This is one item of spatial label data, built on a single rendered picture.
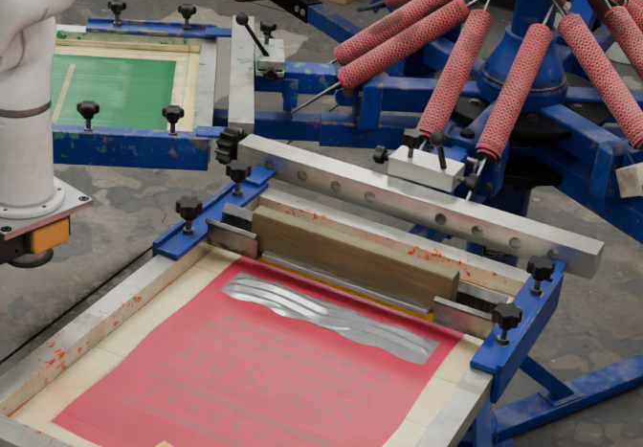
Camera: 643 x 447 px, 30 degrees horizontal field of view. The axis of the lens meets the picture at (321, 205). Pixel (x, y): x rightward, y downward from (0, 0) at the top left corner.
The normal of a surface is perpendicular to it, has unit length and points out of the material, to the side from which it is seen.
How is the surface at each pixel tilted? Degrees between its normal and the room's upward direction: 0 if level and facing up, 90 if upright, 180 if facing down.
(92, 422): 0
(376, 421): 0
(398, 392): 0
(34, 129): 90
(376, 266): 90
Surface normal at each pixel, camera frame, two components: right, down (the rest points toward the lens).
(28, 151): 0.48, 0.47
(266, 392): 0.08, -0.87
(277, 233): -0.46, 0.40
